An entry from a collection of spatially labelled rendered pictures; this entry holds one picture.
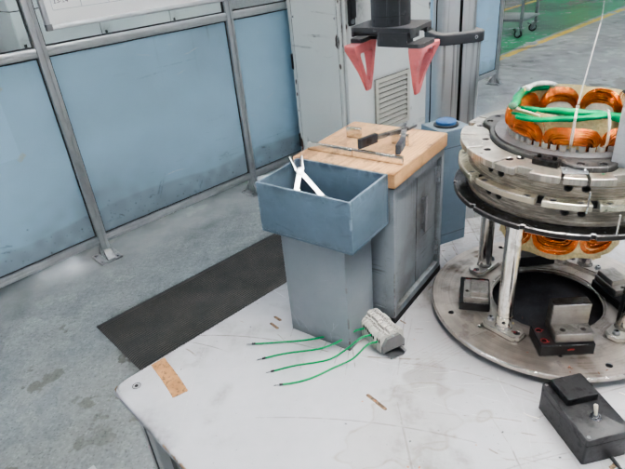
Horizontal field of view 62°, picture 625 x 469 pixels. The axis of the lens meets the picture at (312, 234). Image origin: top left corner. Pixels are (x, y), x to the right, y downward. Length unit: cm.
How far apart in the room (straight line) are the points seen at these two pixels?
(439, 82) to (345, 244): 61
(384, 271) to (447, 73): 54
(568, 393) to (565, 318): 14
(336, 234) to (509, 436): 36
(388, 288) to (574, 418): 33
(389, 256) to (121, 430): 134
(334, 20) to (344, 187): 220
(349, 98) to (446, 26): 185
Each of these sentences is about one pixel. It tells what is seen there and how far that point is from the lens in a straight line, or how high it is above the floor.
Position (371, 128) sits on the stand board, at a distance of 99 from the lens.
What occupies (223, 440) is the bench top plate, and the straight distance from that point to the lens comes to 79.
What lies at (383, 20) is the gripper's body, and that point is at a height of 127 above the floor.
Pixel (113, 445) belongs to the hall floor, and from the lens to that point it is 195.
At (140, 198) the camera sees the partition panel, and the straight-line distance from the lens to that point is 296.
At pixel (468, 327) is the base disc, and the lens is 91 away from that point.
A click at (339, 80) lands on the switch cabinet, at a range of 304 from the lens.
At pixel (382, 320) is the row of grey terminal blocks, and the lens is 89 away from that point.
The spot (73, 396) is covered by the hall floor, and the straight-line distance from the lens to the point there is 218.
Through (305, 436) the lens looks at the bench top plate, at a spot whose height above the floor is 78.
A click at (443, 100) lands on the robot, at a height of 103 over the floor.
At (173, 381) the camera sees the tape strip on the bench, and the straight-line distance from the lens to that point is 90.
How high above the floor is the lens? 138
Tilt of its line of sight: 29 degrees down
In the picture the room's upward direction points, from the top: 6 degrees counter-clockwise
